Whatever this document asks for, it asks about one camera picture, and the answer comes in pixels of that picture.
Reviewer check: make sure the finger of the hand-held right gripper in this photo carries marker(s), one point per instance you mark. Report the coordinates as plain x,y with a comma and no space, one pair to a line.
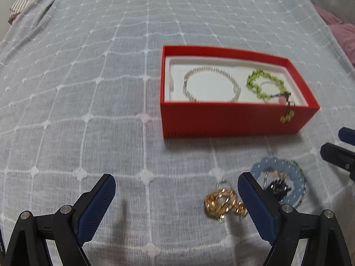
337,155
348,134

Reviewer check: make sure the white box insert tray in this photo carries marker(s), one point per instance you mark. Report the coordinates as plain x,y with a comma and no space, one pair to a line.
177,72

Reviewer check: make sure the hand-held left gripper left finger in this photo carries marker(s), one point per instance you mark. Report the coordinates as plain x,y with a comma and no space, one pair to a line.
97,207

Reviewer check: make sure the black bead jewelry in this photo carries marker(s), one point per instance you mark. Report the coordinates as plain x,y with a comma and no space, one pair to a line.
277,188

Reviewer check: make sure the pink cloth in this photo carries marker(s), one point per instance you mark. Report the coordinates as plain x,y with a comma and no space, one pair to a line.
344,36

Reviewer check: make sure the striped pillow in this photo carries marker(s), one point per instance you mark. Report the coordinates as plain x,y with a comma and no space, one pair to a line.
26,0

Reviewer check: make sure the grey checked bedspread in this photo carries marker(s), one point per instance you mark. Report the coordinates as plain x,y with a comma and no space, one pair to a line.
83,88

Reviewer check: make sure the red cardboard box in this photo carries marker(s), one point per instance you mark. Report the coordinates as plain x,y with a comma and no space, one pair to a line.
235,122

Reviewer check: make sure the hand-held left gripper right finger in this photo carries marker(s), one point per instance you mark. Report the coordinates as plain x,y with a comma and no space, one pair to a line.
255,207

